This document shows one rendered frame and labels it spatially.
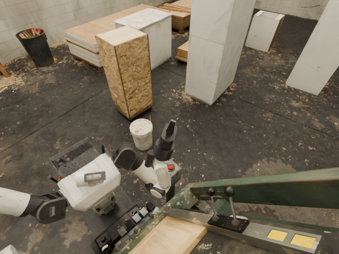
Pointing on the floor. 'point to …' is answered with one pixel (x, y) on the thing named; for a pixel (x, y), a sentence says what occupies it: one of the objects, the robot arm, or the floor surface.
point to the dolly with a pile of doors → (182, 52)
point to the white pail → (142, 133)
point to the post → (170, 193)
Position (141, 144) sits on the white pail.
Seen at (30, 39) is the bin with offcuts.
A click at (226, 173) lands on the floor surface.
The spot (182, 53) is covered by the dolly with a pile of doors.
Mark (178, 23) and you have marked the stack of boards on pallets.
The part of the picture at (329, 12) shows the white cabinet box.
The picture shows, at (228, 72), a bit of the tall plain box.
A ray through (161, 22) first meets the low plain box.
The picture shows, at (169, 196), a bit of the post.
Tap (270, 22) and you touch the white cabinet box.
